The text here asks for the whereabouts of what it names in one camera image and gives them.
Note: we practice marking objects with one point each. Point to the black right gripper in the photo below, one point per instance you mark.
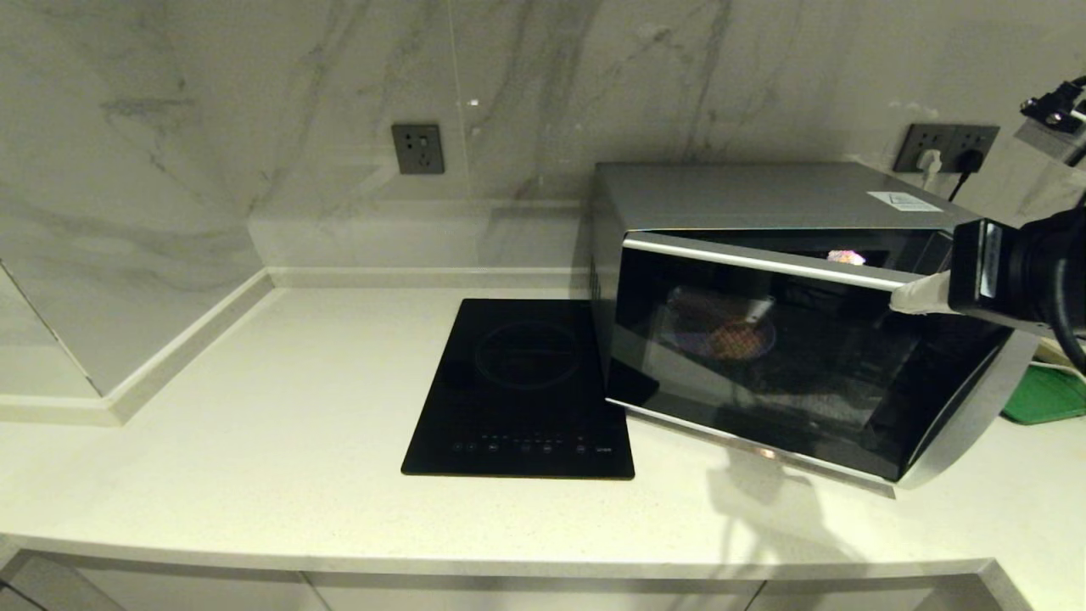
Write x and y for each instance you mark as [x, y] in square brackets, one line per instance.
[988, 267]

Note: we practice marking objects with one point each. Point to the black glass microwave door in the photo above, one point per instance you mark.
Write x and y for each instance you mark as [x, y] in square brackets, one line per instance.
[848, 382]

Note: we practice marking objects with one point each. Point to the purple plate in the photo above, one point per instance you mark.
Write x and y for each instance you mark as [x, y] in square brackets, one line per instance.
[696, 339]

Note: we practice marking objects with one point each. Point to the silver microwave oven body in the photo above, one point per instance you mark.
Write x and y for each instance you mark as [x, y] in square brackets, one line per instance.
[747, 195]

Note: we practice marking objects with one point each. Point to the white sticker label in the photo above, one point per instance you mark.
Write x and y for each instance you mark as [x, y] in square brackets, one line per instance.
[904, 202]

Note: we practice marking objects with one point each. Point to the white plug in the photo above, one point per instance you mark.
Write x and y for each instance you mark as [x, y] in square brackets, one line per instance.
[930, 163]

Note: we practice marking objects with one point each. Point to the green plastic tray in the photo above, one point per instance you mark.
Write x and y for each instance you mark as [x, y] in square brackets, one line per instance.
[1048, 395]

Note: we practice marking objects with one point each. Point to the black induction cooktop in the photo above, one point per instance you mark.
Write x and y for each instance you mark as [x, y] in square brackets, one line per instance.
[517, 390]

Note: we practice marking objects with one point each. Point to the grey double wall socket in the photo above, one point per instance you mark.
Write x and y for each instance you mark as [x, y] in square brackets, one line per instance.
[942, 136]

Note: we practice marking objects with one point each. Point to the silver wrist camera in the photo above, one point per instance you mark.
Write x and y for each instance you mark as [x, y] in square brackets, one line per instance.
[1056, 119]

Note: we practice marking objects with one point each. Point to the grey single wall socket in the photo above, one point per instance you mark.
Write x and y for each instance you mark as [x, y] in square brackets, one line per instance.
[417, 149]

